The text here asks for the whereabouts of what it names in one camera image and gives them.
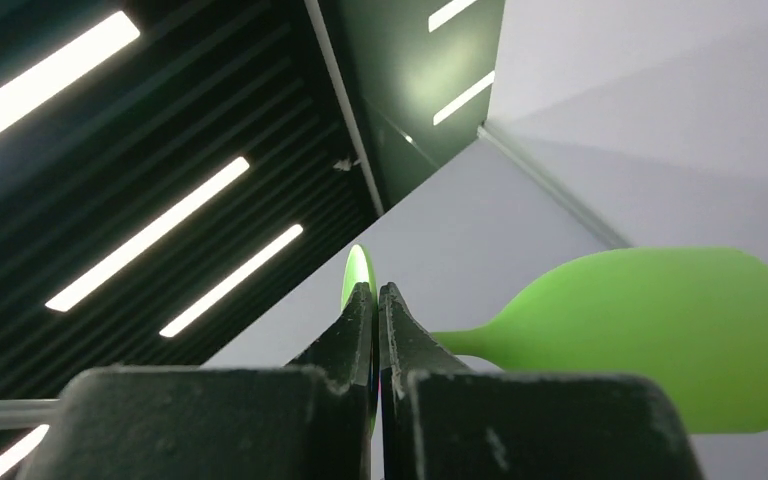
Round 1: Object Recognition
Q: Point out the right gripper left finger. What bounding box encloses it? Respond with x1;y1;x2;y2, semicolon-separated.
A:
19;283;376;479

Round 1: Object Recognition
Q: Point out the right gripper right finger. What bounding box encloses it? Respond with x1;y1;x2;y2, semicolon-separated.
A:
377;283;703;479

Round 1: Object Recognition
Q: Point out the green wine glass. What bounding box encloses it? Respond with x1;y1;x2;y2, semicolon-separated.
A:
340;243;768;437

